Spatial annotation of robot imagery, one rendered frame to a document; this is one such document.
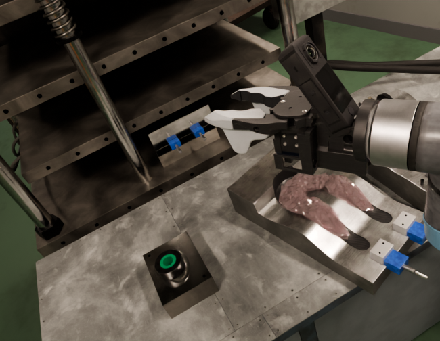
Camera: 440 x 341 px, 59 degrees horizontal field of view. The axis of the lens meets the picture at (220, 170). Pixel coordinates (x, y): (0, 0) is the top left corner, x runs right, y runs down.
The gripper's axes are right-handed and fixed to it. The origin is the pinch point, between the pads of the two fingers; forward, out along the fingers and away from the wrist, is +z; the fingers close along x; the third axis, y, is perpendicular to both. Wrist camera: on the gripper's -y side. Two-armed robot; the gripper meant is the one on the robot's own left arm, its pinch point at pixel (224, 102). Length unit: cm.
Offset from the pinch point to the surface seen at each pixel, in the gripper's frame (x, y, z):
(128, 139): 39, 40, 78
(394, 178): 58, 52, -11
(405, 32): 328, 98, 41
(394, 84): 117, 50, 3
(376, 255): 29, 54, -14
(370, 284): 23, 59, -14
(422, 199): 52, 54, -20
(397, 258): 30, 55, -18
